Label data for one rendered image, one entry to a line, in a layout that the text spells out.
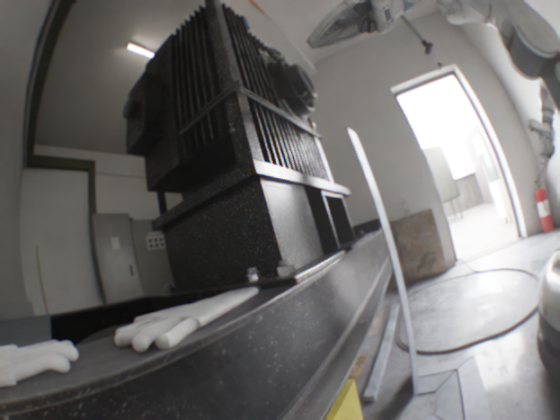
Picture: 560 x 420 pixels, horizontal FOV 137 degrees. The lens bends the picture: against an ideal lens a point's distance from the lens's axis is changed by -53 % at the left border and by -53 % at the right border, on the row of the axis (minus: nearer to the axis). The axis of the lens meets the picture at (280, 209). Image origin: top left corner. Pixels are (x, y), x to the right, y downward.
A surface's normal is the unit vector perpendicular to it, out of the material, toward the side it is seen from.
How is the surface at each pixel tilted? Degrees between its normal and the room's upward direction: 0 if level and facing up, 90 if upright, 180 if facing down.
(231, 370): 90
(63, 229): 90
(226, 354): 90
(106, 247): 90
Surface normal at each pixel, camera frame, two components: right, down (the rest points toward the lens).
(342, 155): -0.52, 0.00
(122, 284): 0.81, -0.32
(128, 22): 0.27, 0.95
